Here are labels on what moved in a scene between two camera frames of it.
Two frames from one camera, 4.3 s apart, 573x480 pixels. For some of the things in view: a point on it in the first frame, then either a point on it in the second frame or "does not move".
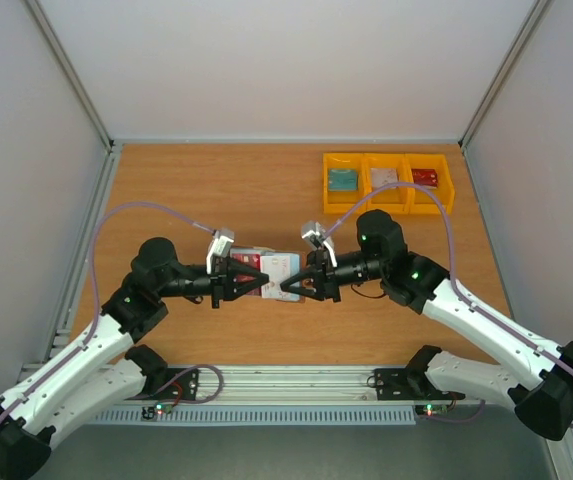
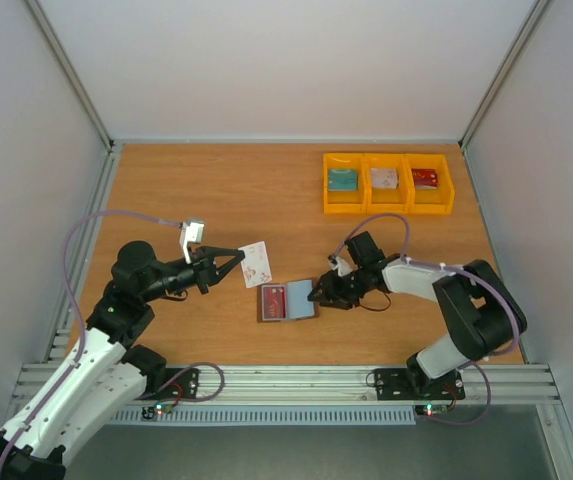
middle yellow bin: x=393 y=199 does not move
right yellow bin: x=418 y=202 does not move
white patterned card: x=279 y=268 to x=255 y=264
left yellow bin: x=340 y=202 does not move
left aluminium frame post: x=72 y=72 does not move
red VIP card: x=252 y=261 to x=274 y=302
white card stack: x=382 y=176 does not move
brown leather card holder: x=278 y=265 to x=287 y=300
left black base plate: x=182 y=388 does not move
